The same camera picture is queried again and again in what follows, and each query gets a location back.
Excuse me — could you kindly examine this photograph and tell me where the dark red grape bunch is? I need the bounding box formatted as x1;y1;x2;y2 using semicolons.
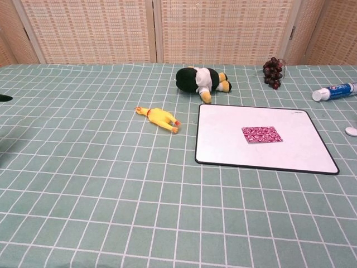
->
263;56;288;90

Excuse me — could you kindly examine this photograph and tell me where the green checked tablecloth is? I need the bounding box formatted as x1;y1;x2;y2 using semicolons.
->
0;63;357;268

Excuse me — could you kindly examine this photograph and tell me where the pink patterned cloth square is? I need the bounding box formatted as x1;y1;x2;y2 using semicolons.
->
241;126;284;145

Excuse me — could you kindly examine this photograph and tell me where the bamboo folding screen panel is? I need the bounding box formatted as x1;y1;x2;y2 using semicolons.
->
152;0;305;66
12;0;157;65
284;0;357;66
0;0;46;68

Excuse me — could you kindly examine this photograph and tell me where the white board with black rim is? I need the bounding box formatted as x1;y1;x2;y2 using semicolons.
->
194;103;340;176

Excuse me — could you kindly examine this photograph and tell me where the yellow rubber chicken toy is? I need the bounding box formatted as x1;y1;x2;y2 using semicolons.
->
134;106;181;135

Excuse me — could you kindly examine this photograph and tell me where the black white plush doll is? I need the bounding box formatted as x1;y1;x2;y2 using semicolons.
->
175;66;233;104

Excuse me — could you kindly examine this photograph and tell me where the white blue toothpaste tube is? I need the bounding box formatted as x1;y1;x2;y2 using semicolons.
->
311;82;357;102

